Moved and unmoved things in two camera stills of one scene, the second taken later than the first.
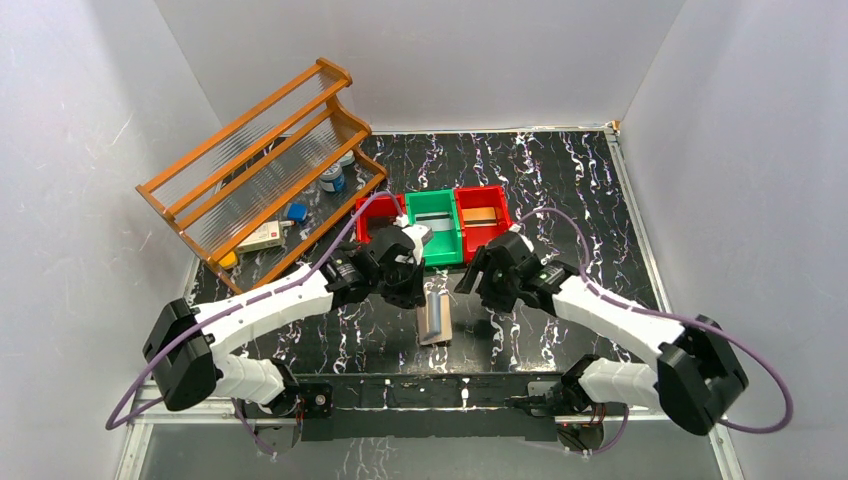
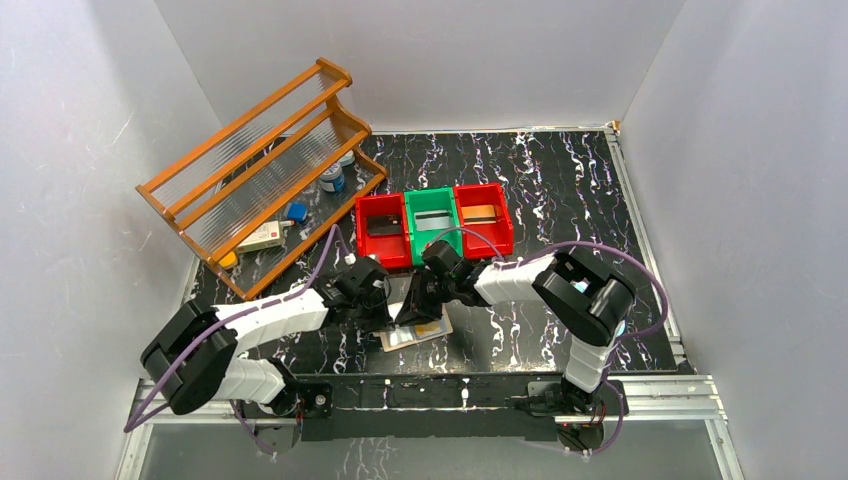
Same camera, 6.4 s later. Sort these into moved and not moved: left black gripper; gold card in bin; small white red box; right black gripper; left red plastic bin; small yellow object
Moved: left black gripper; right black gripper
Not moved: small white red box; gold card in bin; small yellow object; left red plastic bin
